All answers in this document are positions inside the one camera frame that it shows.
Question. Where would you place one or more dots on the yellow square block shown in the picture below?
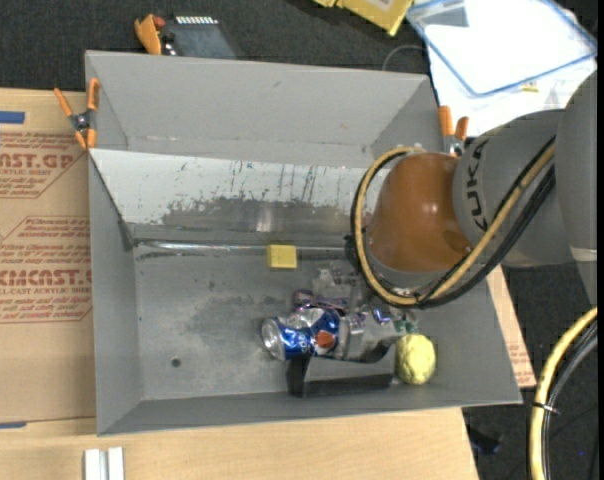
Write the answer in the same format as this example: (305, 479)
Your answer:
(281, 256)

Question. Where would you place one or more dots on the grey metal bin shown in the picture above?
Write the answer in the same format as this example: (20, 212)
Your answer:
(222, 308)

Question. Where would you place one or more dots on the crushed blue drink can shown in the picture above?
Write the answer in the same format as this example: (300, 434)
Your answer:
(297, 335)

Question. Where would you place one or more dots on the brown cardboard board red print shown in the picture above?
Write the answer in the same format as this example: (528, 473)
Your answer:
(42, 248)

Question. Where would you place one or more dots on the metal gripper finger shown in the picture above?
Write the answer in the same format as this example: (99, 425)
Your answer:
(362, 339)
(335, 286)

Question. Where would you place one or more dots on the yellow lumpy ball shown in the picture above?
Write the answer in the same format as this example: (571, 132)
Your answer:
(415, 359)

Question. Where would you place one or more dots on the black flat block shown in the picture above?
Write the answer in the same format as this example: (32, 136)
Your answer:
(342, 385)

